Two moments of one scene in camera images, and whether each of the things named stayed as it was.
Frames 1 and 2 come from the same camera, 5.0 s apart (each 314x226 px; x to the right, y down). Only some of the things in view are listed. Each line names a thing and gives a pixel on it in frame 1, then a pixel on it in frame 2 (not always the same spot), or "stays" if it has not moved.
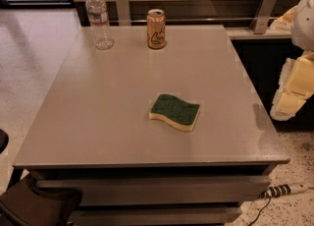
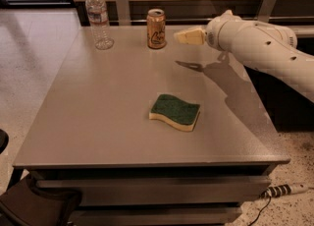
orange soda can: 156,28 stays
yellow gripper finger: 302,77 → 194,36
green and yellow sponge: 175,111 stays
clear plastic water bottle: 96,7 stays
